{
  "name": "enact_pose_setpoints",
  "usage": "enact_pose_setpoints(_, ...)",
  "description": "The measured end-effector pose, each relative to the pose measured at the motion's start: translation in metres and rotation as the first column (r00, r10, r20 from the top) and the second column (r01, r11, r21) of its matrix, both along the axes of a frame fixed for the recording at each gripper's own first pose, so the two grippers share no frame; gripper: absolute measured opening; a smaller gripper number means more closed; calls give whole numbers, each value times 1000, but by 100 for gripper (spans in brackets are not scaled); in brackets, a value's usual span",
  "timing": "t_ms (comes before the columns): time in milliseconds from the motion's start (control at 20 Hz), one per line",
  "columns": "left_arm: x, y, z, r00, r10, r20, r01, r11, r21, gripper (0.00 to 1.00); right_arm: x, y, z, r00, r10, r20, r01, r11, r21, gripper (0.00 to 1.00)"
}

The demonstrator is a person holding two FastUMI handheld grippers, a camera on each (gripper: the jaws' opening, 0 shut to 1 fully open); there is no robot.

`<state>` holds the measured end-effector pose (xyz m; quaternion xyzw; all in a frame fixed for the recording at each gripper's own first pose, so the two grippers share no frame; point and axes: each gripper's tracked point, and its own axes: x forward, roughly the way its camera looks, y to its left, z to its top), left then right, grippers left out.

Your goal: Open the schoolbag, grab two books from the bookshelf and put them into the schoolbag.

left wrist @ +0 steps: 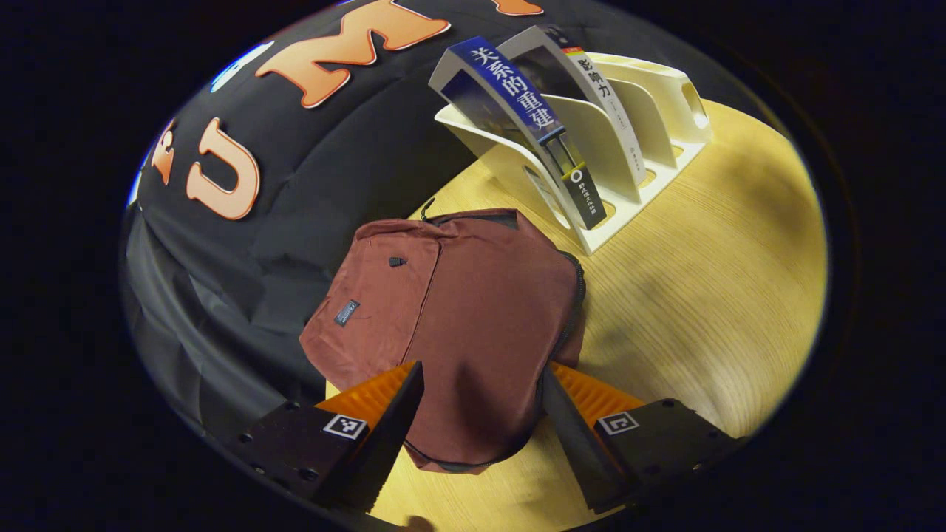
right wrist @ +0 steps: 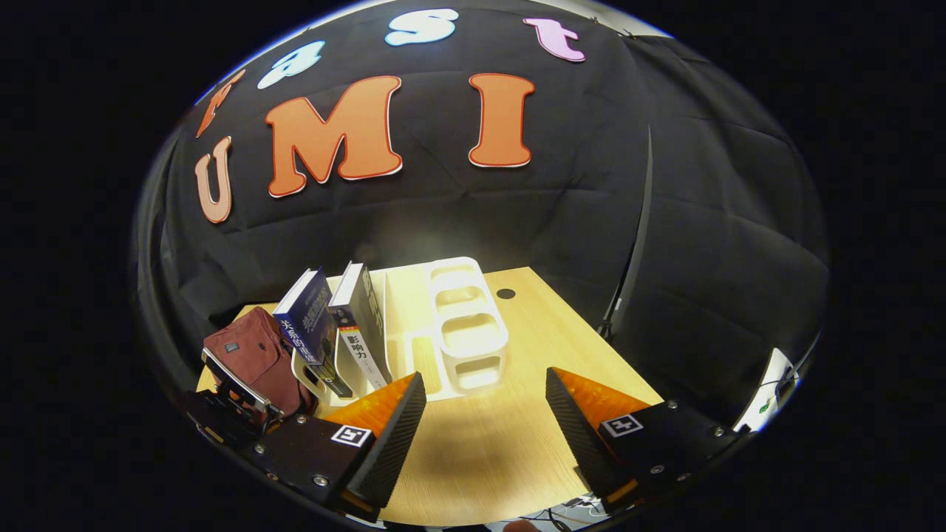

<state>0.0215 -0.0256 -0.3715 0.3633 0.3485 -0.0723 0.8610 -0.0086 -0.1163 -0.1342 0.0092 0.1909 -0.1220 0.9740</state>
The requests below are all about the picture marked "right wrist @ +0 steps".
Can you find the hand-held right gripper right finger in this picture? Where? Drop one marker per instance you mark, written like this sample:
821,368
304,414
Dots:
580,443

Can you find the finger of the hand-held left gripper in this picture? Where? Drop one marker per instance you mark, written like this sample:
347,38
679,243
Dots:
236,380

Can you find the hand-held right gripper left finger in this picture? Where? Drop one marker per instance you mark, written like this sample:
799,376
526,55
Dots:
395,443

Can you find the maroon schoolbag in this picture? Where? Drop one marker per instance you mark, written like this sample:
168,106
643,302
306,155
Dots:
255,347

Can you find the blue book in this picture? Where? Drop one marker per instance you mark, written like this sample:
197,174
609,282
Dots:
310,325

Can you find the white bookshelf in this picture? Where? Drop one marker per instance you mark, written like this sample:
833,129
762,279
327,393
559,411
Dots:
469,340

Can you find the dark grey book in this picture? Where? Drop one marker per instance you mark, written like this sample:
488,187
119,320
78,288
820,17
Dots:
366,318

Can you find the white electronic device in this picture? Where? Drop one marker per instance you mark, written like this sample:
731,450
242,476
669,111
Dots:
768,388

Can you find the thin black pole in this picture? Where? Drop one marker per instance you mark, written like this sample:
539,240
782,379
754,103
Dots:
641,222

